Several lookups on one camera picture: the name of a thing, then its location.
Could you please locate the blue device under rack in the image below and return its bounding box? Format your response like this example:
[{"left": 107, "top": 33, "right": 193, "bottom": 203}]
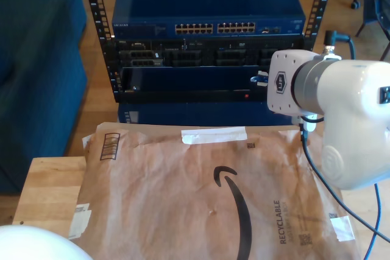
[{"left": 117, "top": 101, "right": 303, "bottom": 126}]

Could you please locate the dark metal chair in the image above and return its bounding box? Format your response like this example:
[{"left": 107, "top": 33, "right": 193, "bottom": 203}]
[{"left": 355, "top": 0, "right": 390, "bottom": 62}]

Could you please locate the black rack server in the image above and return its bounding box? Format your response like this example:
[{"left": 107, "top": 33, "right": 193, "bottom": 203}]
[{"left": 115, "top": 38, "right": 305, "bottom": 68}]

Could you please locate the blue-grey jacket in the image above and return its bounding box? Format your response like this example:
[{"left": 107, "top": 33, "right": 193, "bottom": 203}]
[{"left": 364, "top": 0, "right": 390, "bottom": 38}]

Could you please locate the brown paper mailer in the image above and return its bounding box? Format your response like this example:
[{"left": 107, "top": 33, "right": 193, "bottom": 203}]
[{"left": 62, "top": 122, "right": 363, "bottom": 260}]

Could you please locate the blue sofa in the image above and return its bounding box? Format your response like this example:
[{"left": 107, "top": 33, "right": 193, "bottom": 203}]
[{"left": 0, "top": 0, "right": 89, "bottom": 195}]

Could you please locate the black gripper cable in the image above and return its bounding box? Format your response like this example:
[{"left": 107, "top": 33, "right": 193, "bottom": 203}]
[{"left": 323, "top": 30, "right": 356, "bottom": 60}]

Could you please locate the black rack frame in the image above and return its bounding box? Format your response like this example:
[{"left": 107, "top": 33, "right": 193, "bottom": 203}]
[{"left": 80, "top": 0, "right": 336, "bottom": 104}]

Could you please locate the black camera cable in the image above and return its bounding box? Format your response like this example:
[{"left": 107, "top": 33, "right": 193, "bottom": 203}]
[{"left": 299, "top": 122, "right": 390, "bottom": 241}]

